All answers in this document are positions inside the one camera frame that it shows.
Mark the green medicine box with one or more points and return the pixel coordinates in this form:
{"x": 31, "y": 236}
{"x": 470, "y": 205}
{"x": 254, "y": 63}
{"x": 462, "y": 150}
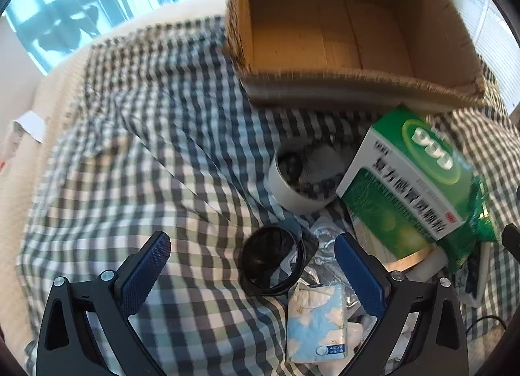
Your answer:
{"x": 406, "y": 181}

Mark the clear plastic wrapper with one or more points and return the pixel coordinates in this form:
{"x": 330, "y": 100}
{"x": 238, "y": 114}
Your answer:
{"x": 325, "y": 250}

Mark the checked blanket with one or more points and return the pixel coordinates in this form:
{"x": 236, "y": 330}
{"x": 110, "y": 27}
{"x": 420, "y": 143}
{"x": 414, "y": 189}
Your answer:
{"x": 142, "y": 157}

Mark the blue floral tissue pack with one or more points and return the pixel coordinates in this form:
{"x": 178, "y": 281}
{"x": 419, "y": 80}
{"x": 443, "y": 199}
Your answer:
{"x": 313, "y": 319}

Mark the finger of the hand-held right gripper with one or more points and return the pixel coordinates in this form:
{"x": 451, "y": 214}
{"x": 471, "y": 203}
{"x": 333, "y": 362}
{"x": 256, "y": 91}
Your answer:
{"x": 512, "y": 242}

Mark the green plastic packet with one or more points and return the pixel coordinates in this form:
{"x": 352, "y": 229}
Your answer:
{"x": 479, "y": 217}

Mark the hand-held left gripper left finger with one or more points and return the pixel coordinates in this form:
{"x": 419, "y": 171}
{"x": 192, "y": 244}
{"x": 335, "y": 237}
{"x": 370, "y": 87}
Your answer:
{"x": 146, "y": 274}

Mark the white tape roll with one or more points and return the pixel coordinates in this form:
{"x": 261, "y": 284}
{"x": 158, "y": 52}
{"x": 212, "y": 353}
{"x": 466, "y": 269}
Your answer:
{"x": 284, "y": 193}

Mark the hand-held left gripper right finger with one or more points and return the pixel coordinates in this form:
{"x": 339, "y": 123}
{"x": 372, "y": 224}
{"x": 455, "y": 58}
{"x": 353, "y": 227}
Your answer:
{"x": 357, "y": 274}

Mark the cardboard box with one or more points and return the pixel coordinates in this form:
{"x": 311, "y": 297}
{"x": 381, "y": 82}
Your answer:
{"x": 325, "y": 35}

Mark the white wardrobe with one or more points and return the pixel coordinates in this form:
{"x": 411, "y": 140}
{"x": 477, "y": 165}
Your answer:
{"x": 487, "y": 35}

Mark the white paper sheet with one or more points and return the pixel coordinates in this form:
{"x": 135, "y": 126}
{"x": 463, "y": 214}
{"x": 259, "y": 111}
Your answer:
{"x": 30, "y": 126}

